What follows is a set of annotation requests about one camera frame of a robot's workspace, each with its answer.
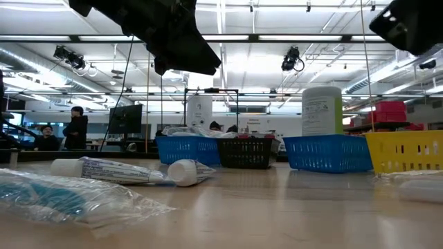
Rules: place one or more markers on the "white toothpaste tube purple print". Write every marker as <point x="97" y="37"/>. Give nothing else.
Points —
<point x="422" y="190"/>

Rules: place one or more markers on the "black ceiling spotlight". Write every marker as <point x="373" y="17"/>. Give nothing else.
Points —
<point x="427" y="64"/>

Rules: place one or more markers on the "white column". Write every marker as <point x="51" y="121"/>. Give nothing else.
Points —
<point x="199" y="110"/>

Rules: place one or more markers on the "black computer monitor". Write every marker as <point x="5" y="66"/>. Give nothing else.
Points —
<point x="126" y="119"/>

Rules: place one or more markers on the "person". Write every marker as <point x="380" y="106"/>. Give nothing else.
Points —
<point x="232" y="128"/>
<point x="76" y="131"/>
<point x="46" y="140"/>
<point x="214" y="126"/>

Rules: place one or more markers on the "blue plastic basket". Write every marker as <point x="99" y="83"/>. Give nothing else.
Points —
<point x="325" y="152"/>
<point x="187" y="149"/>

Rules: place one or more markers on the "red storage bin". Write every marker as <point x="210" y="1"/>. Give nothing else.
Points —
<point x="387" y="117"/>
<point x="390" y="106"/>

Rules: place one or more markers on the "dark shelf board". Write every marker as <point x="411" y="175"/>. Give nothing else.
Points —
<point x="377" y="125"/>

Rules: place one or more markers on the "black plastic basket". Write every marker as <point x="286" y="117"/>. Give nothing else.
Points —
<point x="247" y="152"/>

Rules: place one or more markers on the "yellow plastic basket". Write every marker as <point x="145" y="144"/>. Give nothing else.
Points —
<point x="405" y="150"/>

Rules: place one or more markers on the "white canister green label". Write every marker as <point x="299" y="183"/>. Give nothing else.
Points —
<point x="320" y="110"/>

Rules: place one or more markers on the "teal toothbrush in clear bag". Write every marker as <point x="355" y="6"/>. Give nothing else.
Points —
<point x="52" y="200"/>

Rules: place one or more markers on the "black overhead camera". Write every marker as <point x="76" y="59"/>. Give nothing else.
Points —
<point x="290" y="58"/>
<point x="69" y="57"/>

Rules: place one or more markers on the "black overhead frame bar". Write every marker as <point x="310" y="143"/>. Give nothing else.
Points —
<point x="297" y="38"/>

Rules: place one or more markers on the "small white post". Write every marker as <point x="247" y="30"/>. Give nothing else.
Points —
<point x="14" y="158"/>

